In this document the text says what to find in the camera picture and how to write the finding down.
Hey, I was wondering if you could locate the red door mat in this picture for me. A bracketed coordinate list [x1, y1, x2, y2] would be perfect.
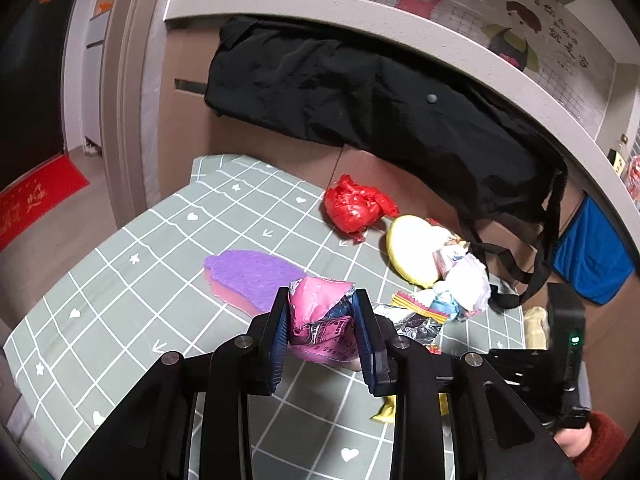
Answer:
[0, 155, 89, 249]

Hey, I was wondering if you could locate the yellow snack wrapper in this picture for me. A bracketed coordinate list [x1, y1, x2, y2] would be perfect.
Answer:
[371, 393, 449, 424]

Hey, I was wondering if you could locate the black hanging bag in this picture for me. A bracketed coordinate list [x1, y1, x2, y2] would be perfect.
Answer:
[205, 15, 567, 309]

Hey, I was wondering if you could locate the round yellow-rimmed pad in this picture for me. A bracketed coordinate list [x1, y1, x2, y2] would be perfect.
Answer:
[385, 214, 454, 288]

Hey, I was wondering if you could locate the pink wrapper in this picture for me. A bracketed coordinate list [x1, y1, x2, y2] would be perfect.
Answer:
[288, 276, 361, 370]

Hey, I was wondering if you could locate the grey kitchen countertop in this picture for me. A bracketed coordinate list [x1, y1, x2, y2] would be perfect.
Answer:
[163, 0, 639, 245]

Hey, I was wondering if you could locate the red crumpled plastic bag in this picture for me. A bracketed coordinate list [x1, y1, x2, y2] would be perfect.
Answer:
[323, 174, 400, 243]

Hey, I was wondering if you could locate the purple pink sponge cloth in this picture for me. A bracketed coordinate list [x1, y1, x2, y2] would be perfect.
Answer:
[204, 249, 306, 318]

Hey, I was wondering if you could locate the red packaged bottle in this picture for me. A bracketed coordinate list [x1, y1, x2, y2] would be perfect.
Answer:
[623, 155, 640, 210]

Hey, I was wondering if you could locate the trash bin with liner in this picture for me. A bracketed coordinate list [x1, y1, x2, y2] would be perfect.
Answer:
[524, 306, 549, 350]

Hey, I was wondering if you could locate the person's right hand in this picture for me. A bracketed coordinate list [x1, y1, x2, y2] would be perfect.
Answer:
[553, 424, 592, 460]

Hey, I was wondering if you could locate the black gold bottle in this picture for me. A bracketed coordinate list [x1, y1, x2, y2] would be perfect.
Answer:
[608, 133, 628, 178]

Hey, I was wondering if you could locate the red knit right sleeve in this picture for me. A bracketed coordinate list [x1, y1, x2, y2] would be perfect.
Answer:
[572, 412, 628, 480]

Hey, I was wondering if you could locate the cartoon couple wall sticker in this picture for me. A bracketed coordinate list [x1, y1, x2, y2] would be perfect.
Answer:
[369, 0, 615, 136]

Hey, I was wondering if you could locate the blue hanging towel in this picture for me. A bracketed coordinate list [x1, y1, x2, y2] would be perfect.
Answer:
[553, 195, 634, 306]

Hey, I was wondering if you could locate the silver foil wrapper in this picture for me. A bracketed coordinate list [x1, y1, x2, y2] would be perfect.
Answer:
[373, 292, 450, 346]

